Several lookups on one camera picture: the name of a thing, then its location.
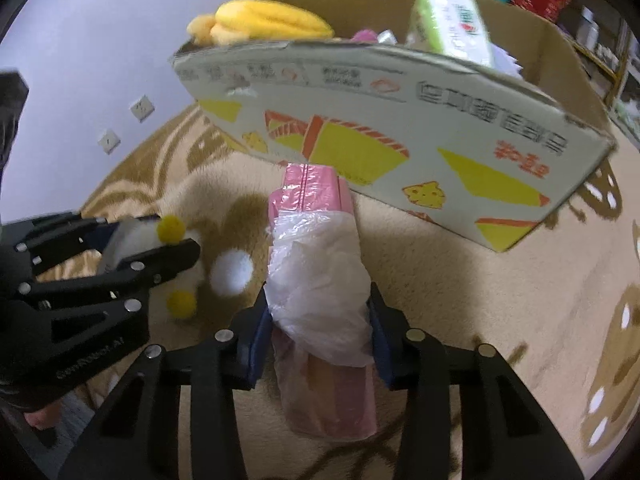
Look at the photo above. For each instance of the white fluffy pompom plush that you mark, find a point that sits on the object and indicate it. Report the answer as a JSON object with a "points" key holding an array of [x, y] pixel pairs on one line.
{"points": [[176, 298]]}

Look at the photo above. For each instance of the upper wall socket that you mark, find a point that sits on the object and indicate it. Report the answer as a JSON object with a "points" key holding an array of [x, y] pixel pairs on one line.
{"points": [[142, 108]]}

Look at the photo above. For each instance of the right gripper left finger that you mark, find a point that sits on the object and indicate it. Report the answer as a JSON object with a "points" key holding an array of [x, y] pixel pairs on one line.
{"points": [[134, 434]]}

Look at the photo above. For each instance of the white haired plush doll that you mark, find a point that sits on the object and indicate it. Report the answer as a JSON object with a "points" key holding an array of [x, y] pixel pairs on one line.
{"points": [[504, 63]]}

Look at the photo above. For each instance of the pink plastic pack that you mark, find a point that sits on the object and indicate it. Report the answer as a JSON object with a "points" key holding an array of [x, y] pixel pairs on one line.
{"points": [[317, 290]]}

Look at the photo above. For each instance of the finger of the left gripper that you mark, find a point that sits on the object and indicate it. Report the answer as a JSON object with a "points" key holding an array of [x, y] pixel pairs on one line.
{"points": [[33, 246], [125, 269]]}

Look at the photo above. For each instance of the green tissue pack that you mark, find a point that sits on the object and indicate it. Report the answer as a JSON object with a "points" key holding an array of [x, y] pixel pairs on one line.
{"points": [[450, 27]]}

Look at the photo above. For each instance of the pink plush bear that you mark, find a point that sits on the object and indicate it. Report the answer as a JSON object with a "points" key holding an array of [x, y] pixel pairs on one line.
{"points": [[365, 36]]}

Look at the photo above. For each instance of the wooden bookshelf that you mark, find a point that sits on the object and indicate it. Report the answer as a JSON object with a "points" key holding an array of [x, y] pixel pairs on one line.
{"points": [[602, 39]]}

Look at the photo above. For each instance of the wall socket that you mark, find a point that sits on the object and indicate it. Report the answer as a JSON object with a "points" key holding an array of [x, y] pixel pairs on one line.
{"points": [[142, 108], [109, 141]]}

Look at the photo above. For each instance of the open cardboard box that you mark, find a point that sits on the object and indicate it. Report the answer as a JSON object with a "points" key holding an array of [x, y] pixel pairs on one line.
{"points": [[480, 153]]}

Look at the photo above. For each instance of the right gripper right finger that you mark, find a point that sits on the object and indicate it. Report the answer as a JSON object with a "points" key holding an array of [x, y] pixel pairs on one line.
{"points": [[506, 434]]}

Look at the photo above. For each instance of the beige butterfly pattern rug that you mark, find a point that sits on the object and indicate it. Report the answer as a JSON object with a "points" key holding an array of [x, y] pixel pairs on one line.
{"points": [[562, 306]]}

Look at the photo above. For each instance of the lower wall socket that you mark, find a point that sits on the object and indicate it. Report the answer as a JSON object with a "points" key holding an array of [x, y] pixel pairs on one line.
{"points": [[109, 141]]}

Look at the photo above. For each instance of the yellow plush toy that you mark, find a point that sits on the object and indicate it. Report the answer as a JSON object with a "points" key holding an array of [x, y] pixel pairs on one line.
{"points": [[238, 21]]}

